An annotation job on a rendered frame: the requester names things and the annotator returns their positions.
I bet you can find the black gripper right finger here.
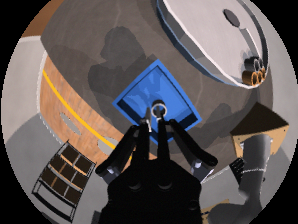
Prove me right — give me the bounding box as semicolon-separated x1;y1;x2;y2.
156;105;218;189

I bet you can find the blue crate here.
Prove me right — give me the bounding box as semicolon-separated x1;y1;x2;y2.
112;59;202;145

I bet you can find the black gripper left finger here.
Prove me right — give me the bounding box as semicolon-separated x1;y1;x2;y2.
95;107;152;190

